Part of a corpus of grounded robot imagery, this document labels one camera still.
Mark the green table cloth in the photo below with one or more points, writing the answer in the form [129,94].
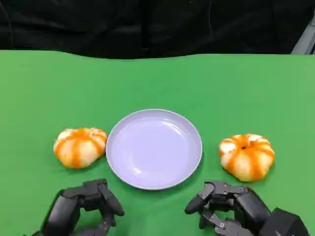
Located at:
[157,86]

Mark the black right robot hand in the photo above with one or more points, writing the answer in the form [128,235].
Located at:
[248,204]

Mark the black backdrop curtain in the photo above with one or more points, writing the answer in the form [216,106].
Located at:
[147,24]

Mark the grey metal frame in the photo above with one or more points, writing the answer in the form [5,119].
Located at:
[305,41]

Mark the orange white toy bread roll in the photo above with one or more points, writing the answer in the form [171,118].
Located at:
[78,150]
[246,159]

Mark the lilac plate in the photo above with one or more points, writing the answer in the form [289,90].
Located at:
[153,152]

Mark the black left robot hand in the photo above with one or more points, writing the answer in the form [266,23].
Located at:
[64,211]

